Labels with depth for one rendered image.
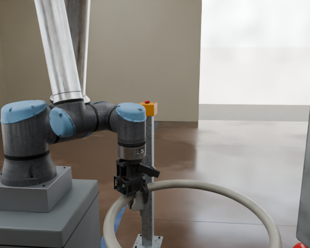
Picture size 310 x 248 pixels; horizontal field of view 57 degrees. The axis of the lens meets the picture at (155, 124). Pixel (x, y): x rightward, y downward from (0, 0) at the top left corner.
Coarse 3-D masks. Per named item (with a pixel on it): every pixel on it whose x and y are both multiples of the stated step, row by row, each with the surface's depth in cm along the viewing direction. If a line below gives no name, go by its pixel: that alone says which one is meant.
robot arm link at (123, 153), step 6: (120, 150) 89; (126, 150) 88; (132, 150) 88; (138, 150) 89; (144, 150) 91; (120, 156) 90; (126, 156) 88; (132, 156) 88; (138, 156) 89; (144, 156) 91
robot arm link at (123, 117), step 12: (120, 108) 86; (132, 108) 86; (144, 108) 88; (120, 120) 86; (132, 120) 85; (144, 120) 87; (120, 132) 88; (132, 132) 86; (144, 132) 89; (120, 144) 89; (132, 144) 87; (144, 144) 90
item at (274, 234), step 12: (168, 180) 104; (180, 180) 104; (192, 180) 104; (216, 192) 100; (228, 192) 97; (120, 204) 89; (252, 204) 90; (108, 216) 82; (264, 216) 84; (108, 228) 77; (276, 228) 78; (108, 240) 72; (276, 240) 73
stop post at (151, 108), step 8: (144, 104) 192; (152, 104) 191; (152, 112) 192; (152, 120) 197; (152, 128) 198; (152, 136) 199; (152, 144) 200; (152, 152) 201; (144, 160) 202; (152, 160) 202; (152, 192) 207; (152, 200) 208; (152, 208) 209; (144, 216) 210; (152, 216) 210; (144, 224) 212; (152, 224) 212; (144, 232) 213; (152, 232) 213; (136, 240) 221; (144, 240) 214; (152, 240) 214; (160, 240) 221
